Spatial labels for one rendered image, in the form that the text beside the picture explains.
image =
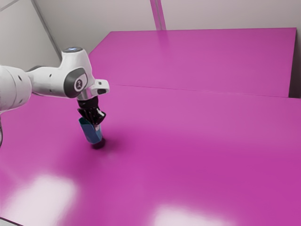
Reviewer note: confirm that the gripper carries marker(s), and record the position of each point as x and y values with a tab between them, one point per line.
91	111

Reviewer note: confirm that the teal faceted mug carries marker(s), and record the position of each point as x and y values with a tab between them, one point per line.
92	133

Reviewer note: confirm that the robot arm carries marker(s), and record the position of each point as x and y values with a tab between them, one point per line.
47	80

